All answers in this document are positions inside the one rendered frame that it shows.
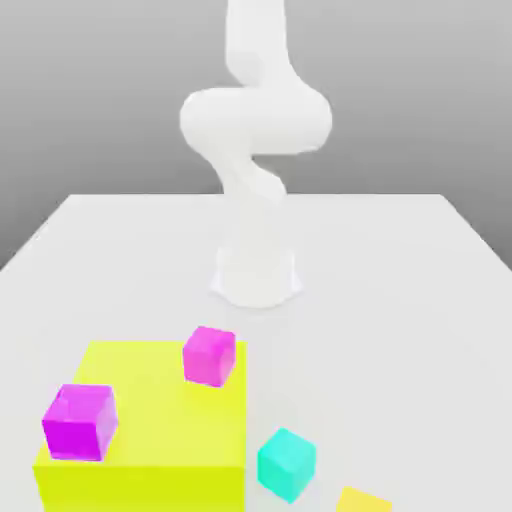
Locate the small magenta cube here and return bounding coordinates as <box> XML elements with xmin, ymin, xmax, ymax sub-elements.
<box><xmin>41</xmin><ymin>383</ymin><xmax>120</xmax><ymax>463</ymax></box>

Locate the small yellow cube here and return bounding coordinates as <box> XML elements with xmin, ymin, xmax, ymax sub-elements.
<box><xmin>334</xmin><ymin>486</ymin><xmax>394</xmax><ymax>512</ymax></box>

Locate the small cyan cube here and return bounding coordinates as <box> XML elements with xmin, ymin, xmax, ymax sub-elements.
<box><xmin>256</xmin><ymin>426</ymin><xmax>318</xmax><ymax>505</ymax></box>

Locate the large yellow box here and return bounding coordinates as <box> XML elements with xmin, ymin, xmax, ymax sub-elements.
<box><xmin>32</xmin><ymin>339</ymin><xmax>248</xmax><ymax>512</ymax></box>

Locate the small pink cube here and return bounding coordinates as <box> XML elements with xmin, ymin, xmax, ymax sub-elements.
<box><xmin>182</xmin><ymin>325</ymin><xmax>237</xmax><ymax>389</ymax></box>

